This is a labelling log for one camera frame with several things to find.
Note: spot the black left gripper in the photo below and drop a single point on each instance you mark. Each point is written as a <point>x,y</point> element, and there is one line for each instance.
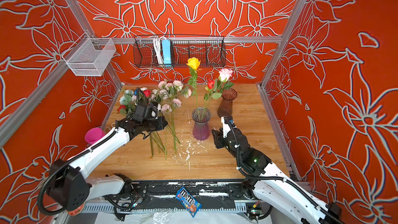
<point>161,125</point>

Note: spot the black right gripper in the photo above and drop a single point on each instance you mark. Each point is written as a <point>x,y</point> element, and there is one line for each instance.
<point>221,137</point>

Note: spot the purple glass vase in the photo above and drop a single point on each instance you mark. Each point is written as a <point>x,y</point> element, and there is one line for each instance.
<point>201,117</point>

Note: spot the small red rose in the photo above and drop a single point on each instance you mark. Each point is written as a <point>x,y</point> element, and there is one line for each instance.
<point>210,84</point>

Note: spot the pink rose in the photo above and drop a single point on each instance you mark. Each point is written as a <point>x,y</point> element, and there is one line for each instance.
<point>221,84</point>

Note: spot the orange yellow rose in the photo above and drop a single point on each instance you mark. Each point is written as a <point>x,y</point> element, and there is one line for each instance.
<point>193,65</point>

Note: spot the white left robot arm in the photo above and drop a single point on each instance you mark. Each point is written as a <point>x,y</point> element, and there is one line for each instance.
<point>69,184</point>

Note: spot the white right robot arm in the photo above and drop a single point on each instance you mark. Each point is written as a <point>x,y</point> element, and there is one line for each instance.
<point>265,180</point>

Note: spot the blue and white flowers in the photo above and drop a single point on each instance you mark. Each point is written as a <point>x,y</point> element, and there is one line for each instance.
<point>129,98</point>

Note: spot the brown glass vase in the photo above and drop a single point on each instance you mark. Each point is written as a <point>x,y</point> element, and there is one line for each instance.
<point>226,106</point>

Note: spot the dark red flower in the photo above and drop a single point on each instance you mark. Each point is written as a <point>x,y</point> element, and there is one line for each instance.
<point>121,108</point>

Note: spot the large red rose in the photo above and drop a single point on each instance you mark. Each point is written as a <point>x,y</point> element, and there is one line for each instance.
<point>147,93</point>

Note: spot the pink carnation spray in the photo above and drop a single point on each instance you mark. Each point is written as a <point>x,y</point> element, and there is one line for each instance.
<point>168,95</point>

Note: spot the pink plastic goblet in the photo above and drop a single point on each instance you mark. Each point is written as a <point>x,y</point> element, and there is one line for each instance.
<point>94,135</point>

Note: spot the blue candy bag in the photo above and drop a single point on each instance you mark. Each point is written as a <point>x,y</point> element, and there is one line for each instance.
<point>188,201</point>

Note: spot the light blue box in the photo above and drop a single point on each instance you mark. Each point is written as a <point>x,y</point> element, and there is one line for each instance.
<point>166,48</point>

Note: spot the white mesh basket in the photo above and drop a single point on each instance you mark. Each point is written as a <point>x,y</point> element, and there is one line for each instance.
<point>89,56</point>

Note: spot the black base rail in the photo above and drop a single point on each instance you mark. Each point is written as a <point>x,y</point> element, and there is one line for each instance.
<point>218,195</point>

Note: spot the black wire basket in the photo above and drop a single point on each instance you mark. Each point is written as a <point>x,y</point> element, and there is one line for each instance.
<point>210,50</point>

